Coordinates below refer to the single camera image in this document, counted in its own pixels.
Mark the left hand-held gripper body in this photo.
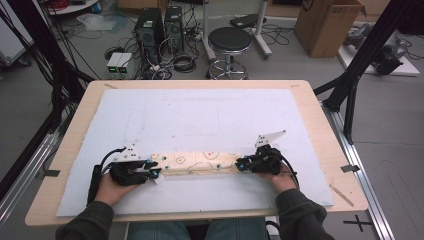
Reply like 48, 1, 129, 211
109, 142, 153, 187

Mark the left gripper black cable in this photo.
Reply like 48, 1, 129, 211
86, 146, 128, 206

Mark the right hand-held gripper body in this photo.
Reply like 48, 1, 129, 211
247, 129, 288, 177

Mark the person's leg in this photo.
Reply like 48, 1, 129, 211
204, 217, 268, 240
127, 221, 188, 240

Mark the clear plastic sheet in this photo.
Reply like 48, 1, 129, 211
76, 13, 130, 33

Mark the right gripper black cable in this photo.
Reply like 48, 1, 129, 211
279, 154, 300, 190

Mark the white metal stand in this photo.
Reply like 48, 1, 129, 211
199, 0, 274, 64

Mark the black round stool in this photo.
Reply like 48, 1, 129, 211
205, 26, 254, 81

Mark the large black computer tower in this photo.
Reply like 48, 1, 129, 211
133, 7, 165, 65

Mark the black frame with cables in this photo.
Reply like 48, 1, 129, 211
0, 0, 98, 134

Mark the aluminium rail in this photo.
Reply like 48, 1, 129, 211
321, 101, 396, 240
0, 132, 62, 228

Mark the brown cardboard box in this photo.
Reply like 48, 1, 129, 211
293, 0, 368, 59

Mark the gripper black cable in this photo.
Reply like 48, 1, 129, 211
279, 154, 300, 190
86, 146, 128, 206

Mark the black tape cross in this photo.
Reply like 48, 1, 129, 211
342, 214, 373, 233

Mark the person's right leg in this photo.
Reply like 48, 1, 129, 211
204, 217, 268, 240

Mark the white base board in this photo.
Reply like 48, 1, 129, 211
336, 43, 421, 78

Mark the black cable coil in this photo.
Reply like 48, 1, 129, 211
171, 52, 198, 74

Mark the black metal frame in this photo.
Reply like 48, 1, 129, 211
313, 0, 424, 145

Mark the slim black computer tower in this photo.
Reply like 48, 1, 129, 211
163, 5, 185, 55

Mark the person's left leg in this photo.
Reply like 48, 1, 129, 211
127, 221, 188, 240

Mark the cream cloth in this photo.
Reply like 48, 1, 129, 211
148, 150, 248, 186

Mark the white power supply unit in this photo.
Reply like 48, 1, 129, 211
106, 52, 124, 75
116, 52, 134, 75

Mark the person's right hand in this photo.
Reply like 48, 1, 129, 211
263, 164, 300, 196

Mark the white foam mat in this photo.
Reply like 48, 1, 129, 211
55, 88, 335, 218

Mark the white round table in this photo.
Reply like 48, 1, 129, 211
44, 0, 101, 16

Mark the black flat device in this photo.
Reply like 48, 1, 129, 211
229, 13, 268, 30

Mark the person's left hand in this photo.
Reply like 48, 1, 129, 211
94, 173, 142, 208

